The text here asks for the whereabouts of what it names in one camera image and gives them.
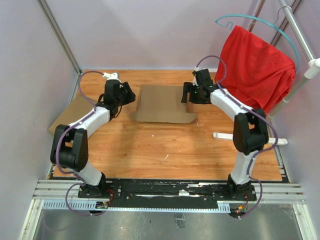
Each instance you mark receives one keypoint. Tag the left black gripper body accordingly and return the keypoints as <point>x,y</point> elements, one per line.
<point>122,99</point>

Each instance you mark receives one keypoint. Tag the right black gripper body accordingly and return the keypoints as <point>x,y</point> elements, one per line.
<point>196,96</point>

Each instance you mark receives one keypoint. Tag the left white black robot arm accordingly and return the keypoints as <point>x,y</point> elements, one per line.
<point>70,148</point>

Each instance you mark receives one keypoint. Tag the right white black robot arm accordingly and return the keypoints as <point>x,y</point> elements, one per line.
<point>250,133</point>

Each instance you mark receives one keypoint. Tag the folded brown cardboard box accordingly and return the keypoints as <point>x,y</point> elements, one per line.
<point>78,107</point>

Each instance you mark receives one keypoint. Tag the red cloth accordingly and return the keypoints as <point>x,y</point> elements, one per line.
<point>254,71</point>

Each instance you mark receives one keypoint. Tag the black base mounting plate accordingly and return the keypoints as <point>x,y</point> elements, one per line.
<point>162,193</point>

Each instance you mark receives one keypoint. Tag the teal clothes hanger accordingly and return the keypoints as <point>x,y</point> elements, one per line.
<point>275,27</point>

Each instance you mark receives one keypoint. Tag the white clothes rack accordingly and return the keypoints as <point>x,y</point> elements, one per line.
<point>312,71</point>

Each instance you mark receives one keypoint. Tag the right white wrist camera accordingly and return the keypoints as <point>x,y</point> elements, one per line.
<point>194,73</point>

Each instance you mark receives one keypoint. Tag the grey slotted cable duct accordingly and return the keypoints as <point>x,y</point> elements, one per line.
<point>90,205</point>

